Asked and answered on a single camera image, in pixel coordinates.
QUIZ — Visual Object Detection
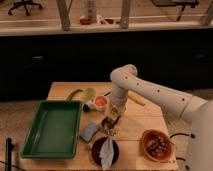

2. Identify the green cucumber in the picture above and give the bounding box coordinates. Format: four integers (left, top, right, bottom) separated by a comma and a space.
66, 89, 83, 100

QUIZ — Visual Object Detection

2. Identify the black stand post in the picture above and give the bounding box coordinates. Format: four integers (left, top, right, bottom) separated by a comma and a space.
5, 138, 15, 171

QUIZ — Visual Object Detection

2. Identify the dark brown plate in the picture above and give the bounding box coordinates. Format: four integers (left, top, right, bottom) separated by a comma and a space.
91, 137, 119, 166

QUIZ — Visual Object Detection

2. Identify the metal cup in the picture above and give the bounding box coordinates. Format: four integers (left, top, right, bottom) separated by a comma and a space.
101, 117, 114, 131

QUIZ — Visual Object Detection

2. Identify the yellow banana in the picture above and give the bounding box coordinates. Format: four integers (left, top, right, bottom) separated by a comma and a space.
128, 93, 145, 106

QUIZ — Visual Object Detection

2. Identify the small dark toy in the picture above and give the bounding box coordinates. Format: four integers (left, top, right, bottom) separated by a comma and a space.
82, 101, 95, 112

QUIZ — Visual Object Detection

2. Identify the black cable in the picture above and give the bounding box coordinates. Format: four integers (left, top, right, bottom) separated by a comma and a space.
169, 132, 196, 171

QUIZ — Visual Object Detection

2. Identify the orange bowl with nuts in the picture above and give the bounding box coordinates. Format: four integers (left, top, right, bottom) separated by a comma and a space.
140, 129, 174, 163

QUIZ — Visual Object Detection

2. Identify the green plastic tray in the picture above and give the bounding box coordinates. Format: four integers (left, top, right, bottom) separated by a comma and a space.
21, 100, 82, 159

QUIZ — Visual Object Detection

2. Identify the black office chair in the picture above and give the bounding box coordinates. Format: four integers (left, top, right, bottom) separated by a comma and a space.
8, 0, 43, 16

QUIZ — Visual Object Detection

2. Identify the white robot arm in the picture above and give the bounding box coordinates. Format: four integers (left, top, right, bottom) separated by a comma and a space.
110, 64, 213, 171

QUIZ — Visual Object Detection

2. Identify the grey cloth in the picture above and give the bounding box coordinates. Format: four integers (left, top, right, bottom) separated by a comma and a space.
99, 136, 114, 171

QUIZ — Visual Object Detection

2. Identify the white cup with orange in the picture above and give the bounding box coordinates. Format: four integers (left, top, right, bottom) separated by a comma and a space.
94, 96, 108, 112

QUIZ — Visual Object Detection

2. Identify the light green plush toy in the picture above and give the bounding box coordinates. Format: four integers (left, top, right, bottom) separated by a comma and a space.
83, 88, 96, 101

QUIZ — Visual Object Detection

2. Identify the blue grey sponge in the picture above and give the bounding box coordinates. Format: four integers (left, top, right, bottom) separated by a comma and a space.
80, 121, 100, 142

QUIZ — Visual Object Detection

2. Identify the red bowl on shelf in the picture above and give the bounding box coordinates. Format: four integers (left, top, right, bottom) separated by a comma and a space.
79, 18, 92, 25

